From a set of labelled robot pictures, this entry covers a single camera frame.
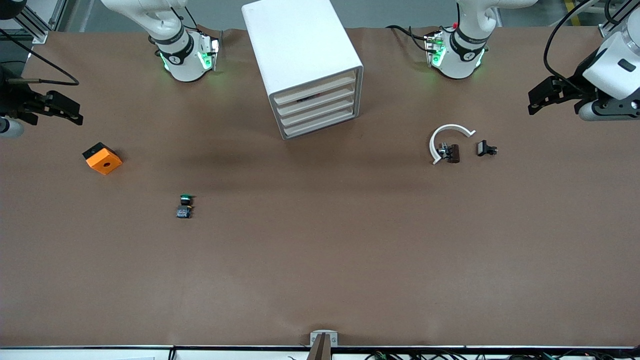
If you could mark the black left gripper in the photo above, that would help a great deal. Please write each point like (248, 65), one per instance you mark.
(573, 86)

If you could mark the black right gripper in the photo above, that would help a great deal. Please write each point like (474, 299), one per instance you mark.
(14, 98)

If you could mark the white plastic drawer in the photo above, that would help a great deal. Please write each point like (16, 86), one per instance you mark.
(330, 95)
(315, 122)
(315, 87)
(315, 110)

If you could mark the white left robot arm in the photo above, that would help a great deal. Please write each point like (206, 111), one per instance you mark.
(615, 70)

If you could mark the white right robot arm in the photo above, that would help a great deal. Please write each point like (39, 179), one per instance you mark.
(185, 65)

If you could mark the white drawer cabinet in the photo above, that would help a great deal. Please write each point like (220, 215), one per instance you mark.
(295, 45)

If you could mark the orange box with hole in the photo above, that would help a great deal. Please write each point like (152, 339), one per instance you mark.
(102, 160)

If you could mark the black small clip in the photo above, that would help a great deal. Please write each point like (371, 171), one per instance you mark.
(484, 148)

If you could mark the white curved plastic piece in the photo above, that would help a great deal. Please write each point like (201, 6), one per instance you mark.
(452, 127)

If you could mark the brown small component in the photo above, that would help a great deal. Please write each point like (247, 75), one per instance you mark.
(452, 153)

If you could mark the brown paper table cover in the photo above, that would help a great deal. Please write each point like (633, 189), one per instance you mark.
(320, 250)

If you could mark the aluminium frame profile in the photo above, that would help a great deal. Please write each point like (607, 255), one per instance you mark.
(57, 15)
(605, 31)

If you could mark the green push button switch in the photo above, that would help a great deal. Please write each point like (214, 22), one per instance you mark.
(184, 206)

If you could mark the white table edge rail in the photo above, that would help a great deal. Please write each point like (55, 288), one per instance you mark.
(75, 354)

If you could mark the grey metal bracket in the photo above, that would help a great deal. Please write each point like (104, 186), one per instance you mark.
(315, 334)

